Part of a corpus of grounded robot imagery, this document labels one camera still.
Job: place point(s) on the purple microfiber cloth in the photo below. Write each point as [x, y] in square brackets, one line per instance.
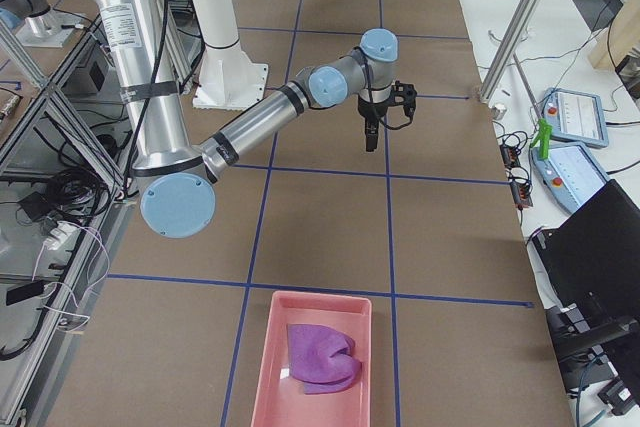
[321, 358]

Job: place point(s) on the blue teach pendant near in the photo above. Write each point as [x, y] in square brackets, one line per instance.
[571, 173]

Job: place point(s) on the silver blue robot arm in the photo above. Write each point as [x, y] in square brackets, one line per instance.
[176, 177]

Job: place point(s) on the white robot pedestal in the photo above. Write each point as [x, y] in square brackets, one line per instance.
[228, 79]

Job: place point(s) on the aluminium frame post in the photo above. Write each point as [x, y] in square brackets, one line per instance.
[507, 47]

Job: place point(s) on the pink plastic bin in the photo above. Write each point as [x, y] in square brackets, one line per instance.
[280, 400]

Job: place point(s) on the green handled reacher grabber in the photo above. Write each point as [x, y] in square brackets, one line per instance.
[544, 129]

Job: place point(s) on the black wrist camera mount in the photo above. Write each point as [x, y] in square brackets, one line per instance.
[404, 95]

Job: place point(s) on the blue teach pendant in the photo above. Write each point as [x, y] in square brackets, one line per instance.
[571, 173]
[575, 116]

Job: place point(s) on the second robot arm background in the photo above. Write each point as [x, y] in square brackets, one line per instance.
[34, 22]

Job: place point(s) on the black monitor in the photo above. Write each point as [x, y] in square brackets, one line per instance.
[592, 259]

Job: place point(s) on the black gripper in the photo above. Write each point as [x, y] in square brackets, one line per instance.
[368, 111]

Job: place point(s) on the blue teach pendant far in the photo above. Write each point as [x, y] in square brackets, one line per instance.
[575, 116]

